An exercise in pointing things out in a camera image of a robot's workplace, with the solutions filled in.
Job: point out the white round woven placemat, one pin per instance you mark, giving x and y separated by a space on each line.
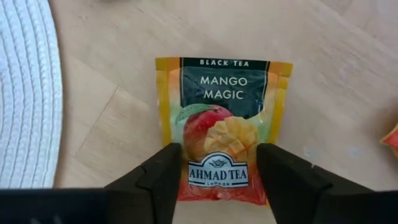
28 93

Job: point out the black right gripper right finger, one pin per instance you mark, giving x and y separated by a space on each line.
289 186

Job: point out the yellow mango tea packet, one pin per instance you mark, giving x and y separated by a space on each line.
392 140
224 84

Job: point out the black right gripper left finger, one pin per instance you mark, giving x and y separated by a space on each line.
155 186

